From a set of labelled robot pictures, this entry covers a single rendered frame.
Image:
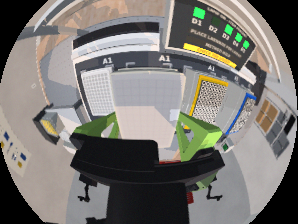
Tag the white ready panel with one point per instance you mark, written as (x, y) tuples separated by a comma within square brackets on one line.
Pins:
[(226, 143)]

